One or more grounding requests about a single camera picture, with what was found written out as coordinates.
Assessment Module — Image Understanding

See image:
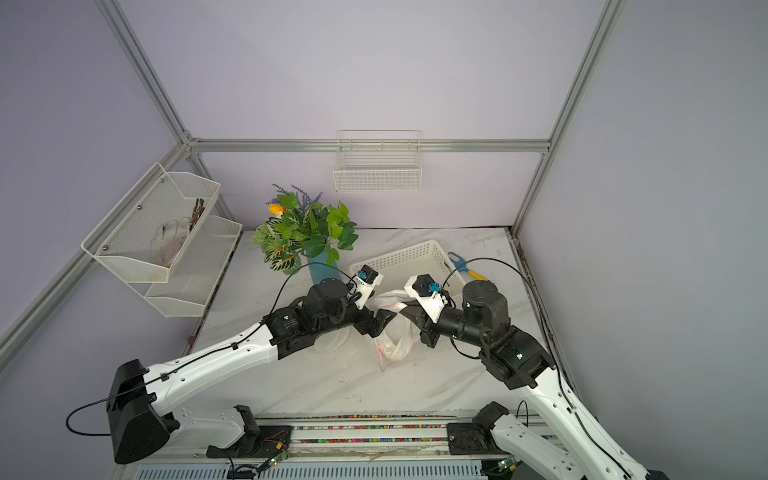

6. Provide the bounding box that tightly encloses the white mesh upper wall shelf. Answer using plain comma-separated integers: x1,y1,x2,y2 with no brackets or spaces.
81,163,220,284

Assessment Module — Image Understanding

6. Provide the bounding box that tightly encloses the blue yellow garden fork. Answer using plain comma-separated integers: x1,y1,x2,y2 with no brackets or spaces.
447,252,488,281

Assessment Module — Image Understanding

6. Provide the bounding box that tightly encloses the teal vase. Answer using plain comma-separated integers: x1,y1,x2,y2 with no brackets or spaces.
307,251,342,284

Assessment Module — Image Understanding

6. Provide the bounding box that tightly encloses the cream perforated plastic basket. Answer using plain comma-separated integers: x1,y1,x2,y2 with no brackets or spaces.
348,240,466,300

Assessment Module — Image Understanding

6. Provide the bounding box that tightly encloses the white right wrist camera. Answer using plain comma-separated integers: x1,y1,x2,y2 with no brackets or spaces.
404,274,449,323

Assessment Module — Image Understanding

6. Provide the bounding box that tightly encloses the clear glove in shelf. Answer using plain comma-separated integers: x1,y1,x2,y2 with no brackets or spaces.
150,217,191,268

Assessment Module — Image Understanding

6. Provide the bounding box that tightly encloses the white wire wall basket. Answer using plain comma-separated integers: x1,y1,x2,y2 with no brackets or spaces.
333,130,423,192

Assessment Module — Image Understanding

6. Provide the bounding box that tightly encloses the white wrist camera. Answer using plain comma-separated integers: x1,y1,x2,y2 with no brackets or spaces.
404,274,449,323
350,264,383,310

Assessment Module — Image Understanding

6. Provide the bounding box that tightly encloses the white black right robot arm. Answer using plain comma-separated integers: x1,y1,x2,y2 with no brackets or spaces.
400,274,666,479

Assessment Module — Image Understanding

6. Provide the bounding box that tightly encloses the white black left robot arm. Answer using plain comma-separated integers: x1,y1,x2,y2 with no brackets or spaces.
106,278,396,465

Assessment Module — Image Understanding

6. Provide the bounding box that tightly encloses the white mesh wall shelf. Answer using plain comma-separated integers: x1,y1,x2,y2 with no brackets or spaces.
81,163,220,284
132,215,242,318

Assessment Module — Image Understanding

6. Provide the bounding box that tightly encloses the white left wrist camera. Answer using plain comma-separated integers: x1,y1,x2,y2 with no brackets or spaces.
350,264,383,310

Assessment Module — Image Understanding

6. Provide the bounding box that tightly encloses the white mesh laundry bag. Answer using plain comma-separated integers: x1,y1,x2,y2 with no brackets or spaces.
311,328,350,355

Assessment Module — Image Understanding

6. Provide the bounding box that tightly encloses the pink rimmed mesh laundry bag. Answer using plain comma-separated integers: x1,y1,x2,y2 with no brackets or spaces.
366,289,418,371

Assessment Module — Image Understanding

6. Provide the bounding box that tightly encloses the green artificial plant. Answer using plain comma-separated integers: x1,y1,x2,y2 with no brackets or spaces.
251,185,359,275

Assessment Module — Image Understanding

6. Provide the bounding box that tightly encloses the white mesh lower wall shelf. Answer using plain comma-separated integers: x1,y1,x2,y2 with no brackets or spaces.
132,215,242,318

